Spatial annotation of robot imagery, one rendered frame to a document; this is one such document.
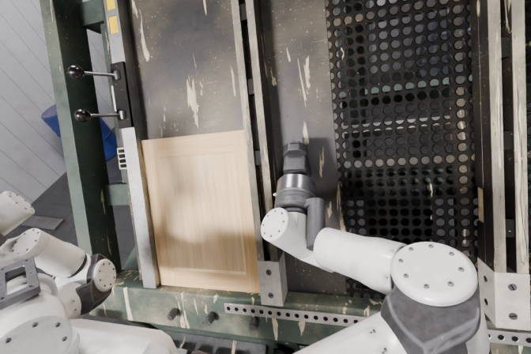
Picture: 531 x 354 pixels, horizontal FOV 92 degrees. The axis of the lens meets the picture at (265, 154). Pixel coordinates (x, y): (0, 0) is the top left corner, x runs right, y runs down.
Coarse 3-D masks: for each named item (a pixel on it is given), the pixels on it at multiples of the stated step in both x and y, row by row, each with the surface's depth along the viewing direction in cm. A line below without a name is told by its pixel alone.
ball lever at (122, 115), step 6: (78, 114) 70; (84, 114) 71; (90, 114) 73; (96, 114) 74; (102, 114) 75; (108, 114) 76; (114, 114) 77; (120, 114) 78; (78, 120) 71; (84, 120) 71
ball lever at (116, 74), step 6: (72, 66) 70; (78, 66) 70; (72, 72) 69; (78, 72) 70; (84, 72) 72; (90, 72) 73; (96, 72) 74; (114, 72) 77; (78, 78) 71; (114, 78) 78; (120, 78) 78
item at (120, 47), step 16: (112, 16) 78; (128, 16) 81; (128, 32) 80; (112, 48) 79; (128, 48) 80; (128, 64) 79; (128, 80) 79; (128, 128) 80; (128, 144) 81; (128, 160) 82; (128, 176) 82; (144, 176) 82; (144, 192) 82; (144, 208) 82; (144, 224) 83; (144, 240) 83; (144, 256) 84; (144, 272) 85
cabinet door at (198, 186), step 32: (160, 160) 81; (192, 160) 78; (224, 160) 75; (160, 192) 82; (192, 192) 79; (224, 192) 76; (160, 224) 83; (192, 224) 80; (224, 224) 77; (160, 256) 85; (192, 256) 82; (224, 256) 78; (256, 256) 75; (224, 288) 79; (256, 288) 76
